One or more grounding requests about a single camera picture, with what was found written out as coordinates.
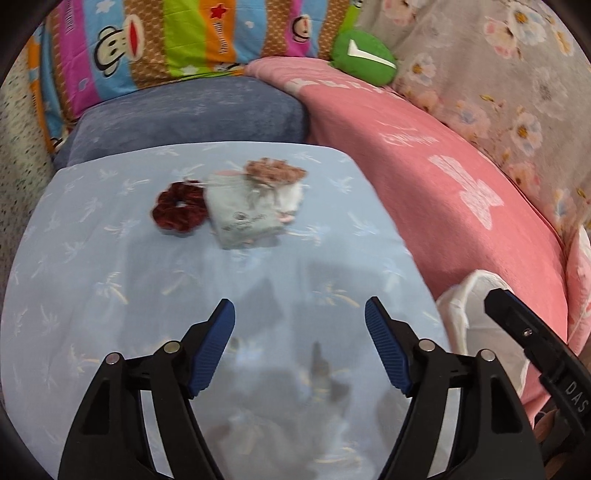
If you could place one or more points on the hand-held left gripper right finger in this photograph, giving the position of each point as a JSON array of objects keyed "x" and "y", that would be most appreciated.
[{"x": 388, "y": 355}]

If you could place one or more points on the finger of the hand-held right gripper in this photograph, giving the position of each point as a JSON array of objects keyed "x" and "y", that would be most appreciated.
[{"x": 517, "y": 323}]

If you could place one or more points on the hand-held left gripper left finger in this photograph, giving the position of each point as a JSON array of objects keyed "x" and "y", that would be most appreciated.
[{"x": 210, "y": 355}]

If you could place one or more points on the trash bin with plastic liner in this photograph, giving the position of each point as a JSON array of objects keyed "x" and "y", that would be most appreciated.
[{"x": 461, "y": 304}]

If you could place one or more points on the pale green packet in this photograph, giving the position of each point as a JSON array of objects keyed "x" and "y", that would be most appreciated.
[{"x": 240, "y": 217}]

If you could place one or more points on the dark red velvet scrunchie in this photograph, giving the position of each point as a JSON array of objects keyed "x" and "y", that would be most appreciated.
[{"x": 161, "y": 214}]

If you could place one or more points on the white packet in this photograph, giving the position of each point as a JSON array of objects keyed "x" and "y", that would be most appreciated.
[{"x": 291, "y": 198}]

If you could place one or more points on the brown pink scrunchie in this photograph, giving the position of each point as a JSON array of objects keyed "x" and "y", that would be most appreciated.
[{"x": 272, "y": 170}]

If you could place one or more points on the pink pillow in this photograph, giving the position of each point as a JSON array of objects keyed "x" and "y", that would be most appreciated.
[{"x": 581, "y": 277}]

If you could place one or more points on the light blue tablecloth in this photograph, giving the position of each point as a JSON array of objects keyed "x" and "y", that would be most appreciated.
[{"x": 115, "y": 258}]

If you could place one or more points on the blue-grey sofa cushion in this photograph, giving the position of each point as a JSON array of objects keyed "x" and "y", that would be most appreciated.
[{"x": 184, "y": 115}]

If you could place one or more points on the grey floral blanket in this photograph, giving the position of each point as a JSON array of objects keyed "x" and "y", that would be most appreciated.
[{"x": 485, "y": 83}]

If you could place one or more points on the pink blanket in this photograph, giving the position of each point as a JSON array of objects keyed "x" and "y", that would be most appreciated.
[{"x": 351, "y": 115}]

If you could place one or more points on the green round cushion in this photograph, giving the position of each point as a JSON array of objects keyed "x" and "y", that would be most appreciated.
[{"x": 360, "y": 69}]

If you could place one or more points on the cream crochet cover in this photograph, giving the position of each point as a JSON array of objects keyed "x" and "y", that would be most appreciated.
[{"x": 18, "y": 138}]

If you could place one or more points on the colourful monkey print pillow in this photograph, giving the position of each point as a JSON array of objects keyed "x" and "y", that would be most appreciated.
[{"x": 184, "y": 41}]

